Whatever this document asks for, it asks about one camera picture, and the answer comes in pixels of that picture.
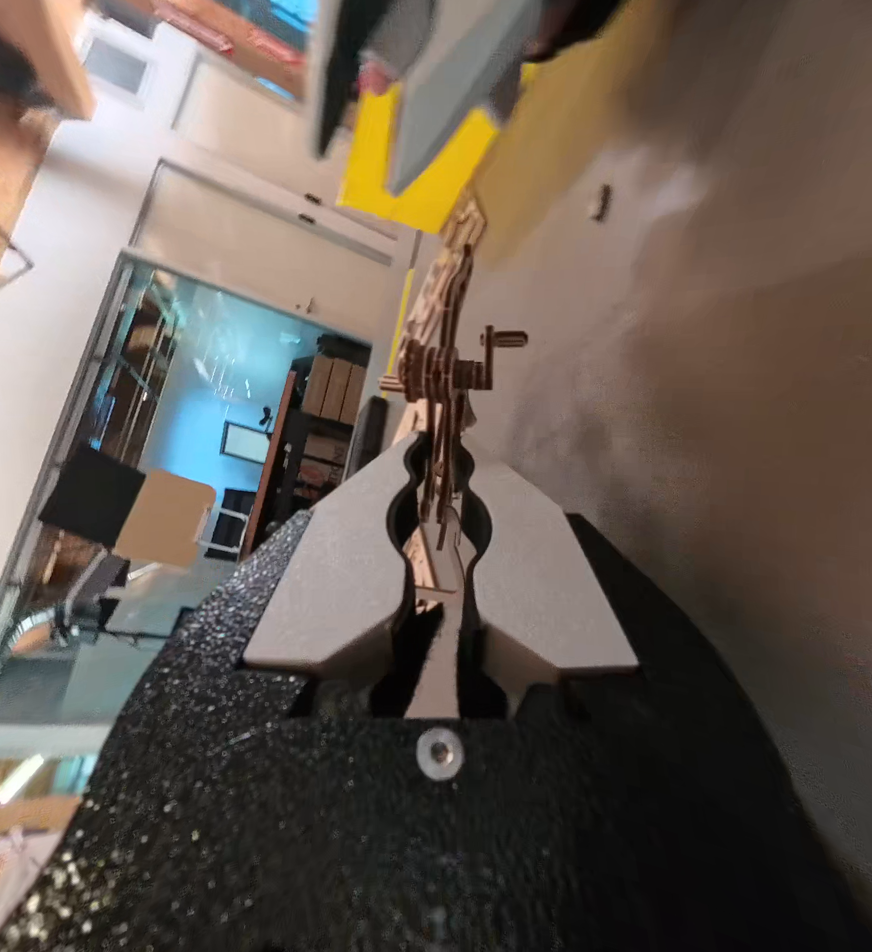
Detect brown cardboard boxes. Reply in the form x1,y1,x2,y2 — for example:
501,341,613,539
286,354,371,516

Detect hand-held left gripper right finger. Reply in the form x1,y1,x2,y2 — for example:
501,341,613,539
460,439,640,699

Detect black panel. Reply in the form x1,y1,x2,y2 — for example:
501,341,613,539
36,445,148,549

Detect tan rounded board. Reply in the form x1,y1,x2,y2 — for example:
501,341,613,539
115,469,219,571

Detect yellow tape stripe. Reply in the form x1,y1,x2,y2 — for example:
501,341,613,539
396,270,417,359

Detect wooden support post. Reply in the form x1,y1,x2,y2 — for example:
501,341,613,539
152,0,312,73

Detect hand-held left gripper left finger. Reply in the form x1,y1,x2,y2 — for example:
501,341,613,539
242,431,429,679

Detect wooden model frame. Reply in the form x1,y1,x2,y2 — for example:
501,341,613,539
378,244,531,597

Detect emptied wooden parts sheet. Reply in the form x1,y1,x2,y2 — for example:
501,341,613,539
442,192,486,248

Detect wooden gear axle assembly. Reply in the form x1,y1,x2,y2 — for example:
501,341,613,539
378,324,531,408

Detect desk with brown edge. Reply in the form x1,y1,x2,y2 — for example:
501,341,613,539
237,370,300,560

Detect yellow plastic bin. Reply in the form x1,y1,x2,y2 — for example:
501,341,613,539
334,58,542,237

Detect beige door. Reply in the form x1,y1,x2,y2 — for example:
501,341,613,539
174,51,356,162
128,156,397,330

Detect silver air duct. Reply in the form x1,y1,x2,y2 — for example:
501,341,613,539
3,604,81,660

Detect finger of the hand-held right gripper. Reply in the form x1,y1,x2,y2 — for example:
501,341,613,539
389,0,543,199
312,0,382,162

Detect wall ventilation grille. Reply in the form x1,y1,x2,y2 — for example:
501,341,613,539
77,32,154,99

